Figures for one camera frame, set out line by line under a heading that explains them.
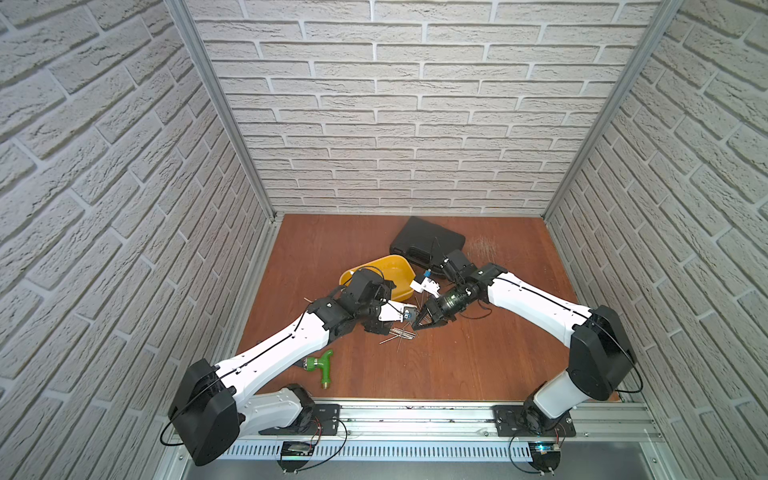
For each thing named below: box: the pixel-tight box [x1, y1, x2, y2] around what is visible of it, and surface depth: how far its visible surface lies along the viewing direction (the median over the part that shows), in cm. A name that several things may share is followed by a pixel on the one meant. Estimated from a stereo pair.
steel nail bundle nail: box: [388, 327, 416, 340], surface depth 89 cm
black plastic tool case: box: [390, 216, 466, 271], surface depth 106 cm
